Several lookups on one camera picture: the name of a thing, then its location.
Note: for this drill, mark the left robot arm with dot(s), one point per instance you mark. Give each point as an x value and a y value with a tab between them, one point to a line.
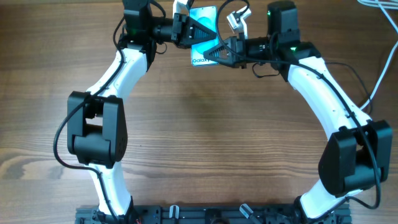
96	122

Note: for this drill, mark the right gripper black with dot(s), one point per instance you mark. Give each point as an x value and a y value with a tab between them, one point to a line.
236	56

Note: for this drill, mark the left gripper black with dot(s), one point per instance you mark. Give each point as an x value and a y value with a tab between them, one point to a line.
181	31

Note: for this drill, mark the turquoise screen Galaxy smartphone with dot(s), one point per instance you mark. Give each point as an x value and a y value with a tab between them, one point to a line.
205	16

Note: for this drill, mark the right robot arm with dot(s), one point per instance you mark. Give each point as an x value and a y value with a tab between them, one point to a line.
356	157

